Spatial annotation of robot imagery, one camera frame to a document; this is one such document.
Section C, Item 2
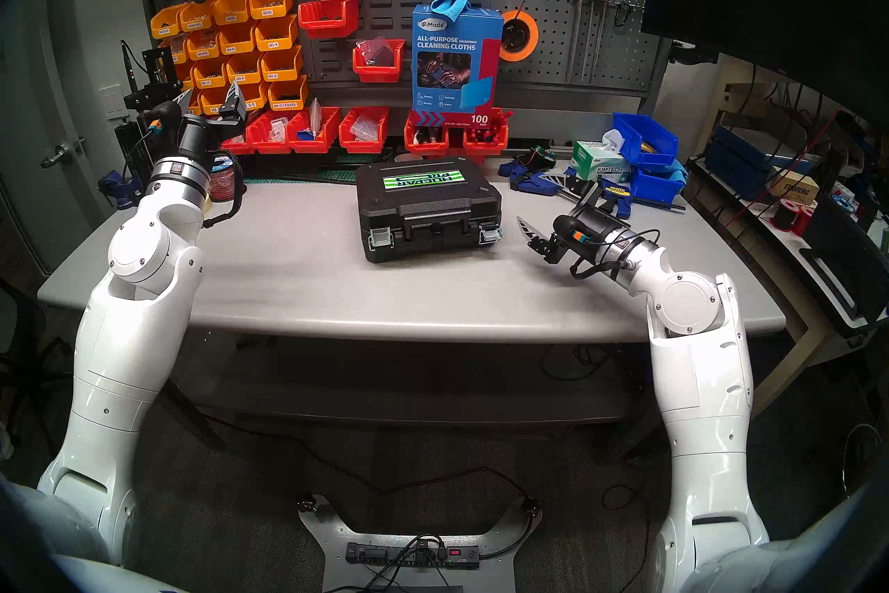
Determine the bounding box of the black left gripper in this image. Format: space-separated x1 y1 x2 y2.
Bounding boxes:
172 81 249 165

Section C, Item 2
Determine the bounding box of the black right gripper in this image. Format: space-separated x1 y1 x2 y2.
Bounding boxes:
517 178 617 267

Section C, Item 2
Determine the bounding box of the black plastic tool box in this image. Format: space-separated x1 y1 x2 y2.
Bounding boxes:
356 155 504 264

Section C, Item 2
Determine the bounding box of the Kimtech tissue box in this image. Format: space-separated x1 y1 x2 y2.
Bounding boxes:
571 127 634 184

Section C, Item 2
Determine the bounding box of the blue cleaning cloths box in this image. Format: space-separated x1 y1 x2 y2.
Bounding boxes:
411 3 504 125

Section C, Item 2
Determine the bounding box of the dark blue storage box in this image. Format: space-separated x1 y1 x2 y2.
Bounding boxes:
705 125 782 200

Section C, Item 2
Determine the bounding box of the small cardboard box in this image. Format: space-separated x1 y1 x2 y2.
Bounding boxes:
770 171 820 205

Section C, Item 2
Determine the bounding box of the orange bin labelled M3-8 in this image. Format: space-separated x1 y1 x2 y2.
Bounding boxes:
226 52 265 87

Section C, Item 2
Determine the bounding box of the blue bar clamp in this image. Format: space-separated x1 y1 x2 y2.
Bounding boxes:
498 157 579 196

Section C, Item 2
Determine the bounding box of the orange bin labelled M4-6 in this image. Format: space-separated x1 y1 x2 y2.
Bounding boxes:
218 22 260 56

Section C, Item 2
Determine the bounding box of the orange bin labelled M4 HEX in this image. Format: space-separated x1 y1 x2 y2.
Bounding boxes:
268 75 309 112

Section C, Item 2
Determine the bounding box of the orange bin labelled M3X8 BAD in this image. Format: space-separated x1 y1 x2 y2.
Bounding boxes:
179 0 217 34

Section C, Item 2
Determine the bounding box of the orange bin labelled M3X5X4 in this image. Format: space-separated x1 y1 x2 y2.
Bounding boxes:
150 3 188 39

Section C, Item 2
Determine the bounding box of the black metal stand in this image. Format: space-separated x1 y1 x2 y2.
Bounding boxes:
113 46 197 186

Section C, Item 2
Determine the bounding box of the black soldering iron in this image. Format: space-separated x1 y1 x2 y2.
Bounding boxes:
119 39 150 78

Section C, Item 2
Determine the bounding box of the orange bin labelled M3-4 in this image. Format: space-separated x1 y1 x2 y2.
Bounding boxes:
255 15 299 52

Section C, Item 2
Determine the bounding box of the orange-red bin with red pins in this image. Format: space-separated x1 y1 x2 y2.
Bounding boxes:
463 110 510 156

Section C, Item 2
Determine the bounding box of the large blue bin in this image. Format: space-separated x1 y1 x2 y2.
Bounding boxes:
613 112 680 168

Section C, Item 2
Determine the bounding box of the green cutting mat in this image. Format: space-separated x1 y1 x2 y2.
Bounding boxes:
243 154 390 184

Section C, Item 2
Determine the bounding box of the blue bench vise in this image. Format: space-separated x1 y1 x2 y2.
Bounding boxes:
97 169 143 210

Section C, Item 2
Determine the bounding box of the orange-red hanging bin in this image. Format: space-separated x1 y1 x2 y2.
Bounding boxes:
297 0 360 40

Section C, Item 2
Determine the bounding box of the orange-red bin with screw bags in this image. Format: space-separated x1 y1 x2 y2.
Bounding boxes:
338 107 390 155

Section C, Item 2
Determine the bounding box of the orange-red bin with markers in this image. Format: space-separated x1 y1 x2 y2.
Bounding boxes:
404 111 451 156

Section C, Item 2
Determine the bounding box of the orange-red bin with plastic bags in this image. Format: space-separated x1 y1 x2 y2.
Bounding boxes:
352 39 406 84

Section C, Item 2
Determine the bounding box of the grey door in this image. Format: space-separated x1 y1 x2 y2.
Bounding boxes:
0 0 105 273

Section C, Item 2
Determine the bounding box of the orange tape roll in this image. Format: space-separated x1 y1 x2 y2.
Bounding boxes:
500 9 540 63

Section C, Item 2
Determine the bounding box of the grey workbench shelf board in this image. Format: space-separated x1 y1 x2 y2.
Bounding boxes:
174 383 640 439

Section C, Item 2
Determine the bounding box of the white side desk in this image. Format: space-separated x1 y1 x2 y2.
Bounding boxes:
688 157 889 419

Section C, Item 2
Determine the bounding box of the black laptop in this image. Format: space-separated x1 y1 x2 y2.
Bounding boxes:
799 196 889 328

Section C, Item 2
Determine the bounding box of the black power strip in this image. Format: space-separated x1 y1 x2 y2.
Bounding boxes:
345 542 481 570

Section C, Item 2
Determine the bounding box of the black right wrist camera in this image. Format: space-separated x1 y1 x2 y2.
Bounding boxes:
552 214 592 248

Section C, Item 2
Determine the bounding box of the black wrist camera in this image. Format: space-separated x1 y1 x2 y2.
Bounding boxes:
552 214 592 248
148 100 185 137

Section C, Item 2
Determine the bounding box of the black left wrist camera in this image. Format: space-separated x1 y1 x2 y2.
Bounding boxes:
148 100 185 137

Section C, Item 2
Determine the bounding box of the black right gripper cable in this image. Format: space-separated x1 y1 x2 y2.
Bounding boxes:
570 229 660 280

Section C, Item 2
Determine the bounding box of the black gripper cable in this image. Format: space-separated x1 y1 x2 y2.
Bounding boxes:
201 147 245 229
570 229 660 280

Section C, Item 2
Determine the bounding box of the red wire spool blue label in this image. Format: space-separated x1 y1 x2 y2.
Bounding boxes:
208 155 247 203

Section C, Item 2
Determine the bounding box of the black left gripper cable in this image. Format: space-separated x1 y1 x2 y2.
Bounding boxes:
201 147 245 229

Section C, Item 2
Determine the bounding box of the white light switch plate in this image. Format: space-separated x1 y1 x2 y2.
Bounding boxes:
99 84 131 121

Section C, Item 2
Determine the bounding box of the silver door handle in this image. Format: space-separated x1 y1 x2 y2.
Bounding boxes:
40 137 88 170

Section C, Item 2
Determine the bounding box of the black floor power cable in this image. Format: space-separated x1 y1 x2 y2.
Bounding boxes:
194 414 542 558

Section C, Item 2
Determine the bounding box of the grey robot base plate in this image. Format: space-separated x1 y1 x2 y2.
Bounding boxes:
297 493 542 593

